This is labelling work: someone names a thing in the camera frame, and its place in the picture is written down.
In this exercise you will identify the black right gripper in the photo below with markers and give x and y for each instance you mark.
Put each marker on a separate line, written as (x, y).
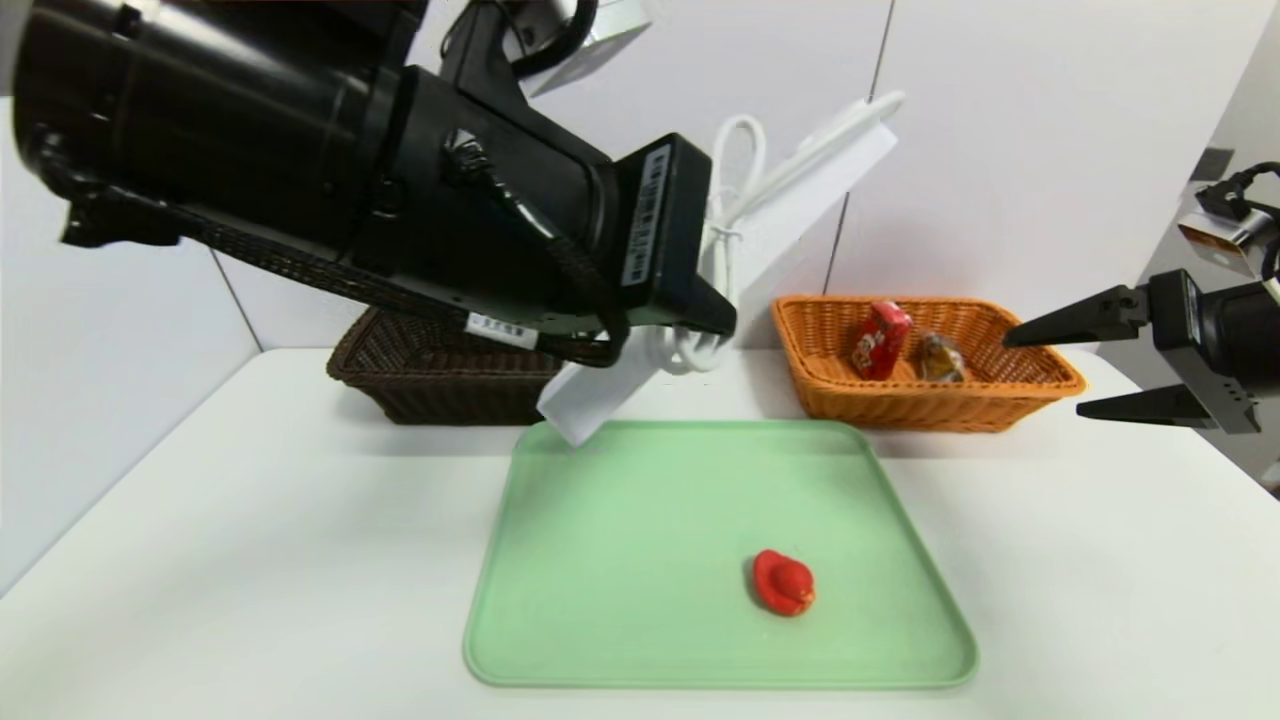
(1178, 322)

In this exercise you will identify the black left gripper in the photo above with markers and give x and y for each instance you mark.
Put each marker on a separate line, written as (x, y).
(662, 215)

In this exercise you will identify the white power strip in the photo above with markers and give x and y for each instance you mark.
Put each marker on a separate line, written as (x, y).
(800, 200)

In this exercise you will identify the red snack box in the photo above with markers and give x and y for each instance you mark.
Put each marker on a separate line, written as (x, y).
(880, 340)

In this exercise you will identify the brown snack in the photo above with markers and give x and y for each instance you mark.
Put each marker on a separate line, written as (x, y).
(942, 358)

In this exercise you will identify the small red toy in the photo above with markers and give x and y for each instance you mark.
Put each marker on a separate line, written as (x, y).
(783, 585)

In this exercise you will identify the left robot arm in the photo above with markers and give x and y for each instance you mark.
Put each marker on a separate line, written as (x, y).
(250, 130)

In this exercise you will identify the orange wicker basket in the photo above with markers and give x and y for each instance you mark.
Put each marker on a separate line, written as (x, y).
(900, 405)

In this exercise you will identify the dark brown wicker basket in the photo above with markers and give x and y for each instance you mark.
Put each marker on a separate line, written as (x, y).
(430, 385)

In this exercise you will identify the light green plastic tray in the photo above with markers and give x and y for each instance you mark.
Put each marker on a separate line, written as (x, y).
(650, 600)

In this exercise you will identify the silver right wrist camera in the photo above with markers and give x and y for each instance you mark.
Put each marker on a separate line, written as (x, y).
(1225, 235)

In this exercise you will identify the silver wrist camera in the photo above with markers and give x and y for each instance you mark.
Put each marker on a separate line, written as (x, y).
(590, 40)
(1225, 235)

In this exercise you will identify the dark wall plate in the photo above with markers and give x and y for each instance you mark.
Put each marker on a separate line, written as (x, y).
(1212, 163)

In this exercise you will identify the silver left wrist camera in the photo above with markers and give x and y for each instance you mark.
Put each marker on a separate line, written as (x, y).
(590, 40)

